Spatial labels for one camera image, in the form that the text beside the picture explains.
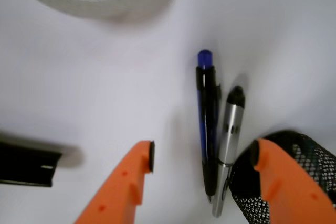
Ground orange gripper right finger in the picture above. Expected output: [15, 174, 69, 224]
[250, 139, 335, 223]

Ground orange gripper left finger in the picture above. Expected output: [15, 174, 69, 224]
[75, 141, 155, 223]

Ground black blue ballpoint pen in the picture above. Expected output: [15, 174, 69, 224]
[196, 49, 222, 202]

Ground black mesh pen holder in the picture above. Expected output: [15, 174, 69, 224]
[229, 130, 335, 223]

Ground silver metal pen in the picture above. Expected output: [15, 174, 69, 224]
[212, 86, 245, 218]

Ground black flat bar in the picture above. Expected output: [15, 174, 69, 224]
[1, 143, 61, 187]

